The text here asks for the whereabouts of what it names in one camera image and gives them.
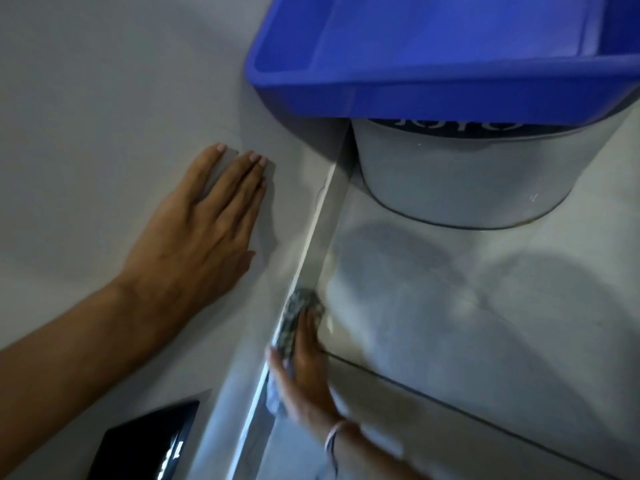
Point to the person's right forearm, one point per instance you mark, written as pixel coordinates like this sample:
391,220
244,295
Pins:
370,457

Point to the person's right fingers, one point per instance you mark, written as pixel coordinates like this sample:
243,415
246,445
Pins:
305,349

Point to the black glossy flat device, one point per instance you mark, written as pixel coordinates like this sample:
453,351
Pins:
142,444

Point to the white plastic bucket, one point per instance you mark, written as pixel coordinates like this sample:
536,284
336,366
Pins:
465,179

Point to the person's left thumb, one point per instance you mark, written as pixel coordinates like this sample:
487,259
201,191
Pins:
242,269

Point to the person's left middle finger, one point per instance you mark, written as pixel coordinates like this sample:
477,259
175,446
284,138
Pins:
232,179

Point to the white skirting board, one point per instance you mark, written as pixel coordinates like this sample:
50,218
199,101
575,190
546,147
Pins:
300,274

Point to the grey patterned cleaning cloth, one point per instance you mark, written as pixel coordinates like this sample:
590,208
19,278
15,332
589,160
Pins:
292,314

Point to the person's left forearm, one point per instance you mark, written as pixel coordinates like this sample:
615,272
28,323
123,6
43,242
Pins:
60,374

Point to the person's left hand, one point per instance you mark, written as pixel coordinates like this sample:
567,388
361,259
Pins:
190,239

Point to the person's right hand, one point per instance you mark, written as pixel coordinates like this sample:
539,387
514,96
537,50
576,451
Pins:
307,379

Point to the blue plastic tub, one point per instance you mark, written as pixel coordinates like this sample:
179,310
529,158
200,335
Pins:
440,59

